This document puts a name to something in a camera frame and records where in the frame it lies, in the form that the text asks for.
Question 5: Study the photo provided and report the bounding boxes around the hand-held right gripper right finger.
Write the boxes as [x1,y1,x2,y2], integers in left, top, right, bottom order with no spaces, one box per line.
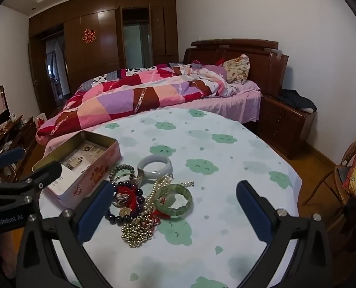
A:
[236,180,336,288]

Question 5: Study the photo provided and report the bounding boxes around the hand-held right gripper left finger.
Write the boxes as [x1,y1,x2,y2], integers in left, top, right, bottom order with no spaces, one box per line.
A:
[16,181,115,288]

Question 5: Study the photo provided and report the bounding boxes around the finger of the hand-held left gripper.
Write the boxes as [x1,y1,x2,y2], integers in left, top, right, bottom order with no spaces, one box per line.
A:
[0,146,26,174]
[0,160,63,207]

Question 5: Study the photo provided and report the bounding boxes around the purple bead bracelet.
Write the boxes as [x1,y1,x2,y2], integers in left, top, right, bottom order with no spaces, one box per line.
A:
[104,180,148,224]

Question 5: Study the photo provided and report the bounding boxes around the red woven knot charm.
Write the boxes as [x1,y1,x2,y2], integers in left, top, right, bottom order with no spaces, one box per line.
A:
[116,185,138,209]

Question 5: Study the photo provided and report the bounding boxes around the pink tin box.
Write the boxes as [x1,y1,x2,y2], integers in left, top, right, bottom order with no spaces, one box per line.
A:
[32,131,121,209]

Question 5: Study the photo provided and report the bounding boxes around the gold bead necklace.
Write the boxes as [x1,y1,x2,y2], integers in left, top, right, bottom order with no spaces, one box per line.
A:
[121,213,159,248]

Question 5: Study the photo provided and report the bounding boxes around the red cord pendant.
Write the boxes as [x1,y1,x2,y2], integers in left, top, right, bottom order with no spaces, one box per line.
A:
[149,196,176,226]

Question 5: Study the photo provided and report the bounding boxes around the white jade bangle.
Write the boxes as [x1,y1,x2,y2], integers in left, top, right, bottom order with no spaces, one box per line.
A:
[137,155,173,180]

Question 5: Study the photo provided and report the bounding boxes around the pearl necklace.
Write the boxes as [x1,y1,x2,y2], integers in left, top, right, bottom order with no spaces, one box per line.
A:
[142,175,195,216]

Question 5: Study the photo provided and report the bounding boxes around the green jade bangle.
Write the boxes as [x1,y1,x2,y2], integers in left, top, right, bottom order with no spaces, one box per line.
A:
[154,184,193,217]

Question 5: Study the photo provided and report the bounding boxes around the low wooden cabinet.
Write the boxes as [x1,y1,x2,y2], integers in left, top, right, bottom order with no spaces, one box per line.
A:
[0,115,37,183]

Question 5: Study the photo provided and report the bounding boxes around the pile of small household clutter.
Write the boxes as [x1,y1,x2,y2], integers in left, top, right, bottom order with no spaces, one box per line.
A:
[0,113,24,156]

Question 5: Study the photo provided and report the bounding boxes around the printed paper liner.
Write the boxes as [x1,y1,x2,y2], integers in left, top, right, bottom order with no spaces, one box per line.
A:
[47,140,111,198]

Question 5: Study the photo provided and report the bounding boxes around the wooden chair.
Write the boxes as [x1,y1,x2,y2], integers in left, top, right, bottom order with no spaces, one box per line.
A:
[304,139,356,234]

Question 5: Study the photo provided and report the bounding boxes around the wooden nightstand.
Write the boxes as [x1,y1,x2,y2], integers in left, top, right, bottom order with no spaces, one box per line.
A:
[257,94,318,159]

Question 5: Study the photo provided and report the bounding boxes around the patchwork quilt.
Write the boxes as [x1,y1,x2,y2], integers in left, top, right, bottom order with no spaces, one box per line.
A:
[36,63,235,138]

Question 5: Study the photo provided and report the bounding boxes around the wooden bed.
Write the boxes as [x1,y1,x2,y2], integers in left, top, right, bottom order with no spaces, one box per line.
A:
[36,79,262,158]

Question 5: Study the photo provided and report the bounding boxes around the dark clothes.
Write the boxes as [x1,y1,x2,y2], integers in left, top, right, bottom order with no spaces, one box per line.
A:
[277,89,317,110]

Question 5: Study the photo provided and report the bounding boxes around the brown wooden wardrobe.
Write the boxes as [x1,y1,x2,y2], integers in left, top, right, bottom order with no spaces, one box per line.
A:
[28,0,180,114]

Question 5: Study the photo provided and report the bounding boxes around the red paper decoration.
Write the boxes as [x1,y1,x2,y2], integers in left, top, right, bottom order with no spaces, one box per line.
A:
[82,28,96,43]

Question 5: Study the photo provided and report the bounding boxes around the floral pillow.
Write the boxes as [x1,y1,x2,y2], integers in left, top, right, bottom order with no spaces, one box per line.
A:
[223,54,250,84]

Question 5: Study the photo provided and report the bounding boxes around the pink pillow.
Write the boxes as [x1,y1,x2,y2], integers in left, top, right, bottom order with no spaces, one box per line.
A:
[202,64,228,80]

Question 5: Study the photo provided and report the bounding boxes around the wooden bed headboard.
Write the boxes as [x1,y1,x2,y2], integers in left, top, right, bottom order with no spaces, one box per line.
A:
[182,38,289,96]

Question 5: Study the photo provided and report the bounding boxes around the green bead bracelet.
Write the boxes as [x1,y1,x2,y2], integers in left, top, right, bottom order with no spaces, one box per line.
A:
[109,164,136,183]

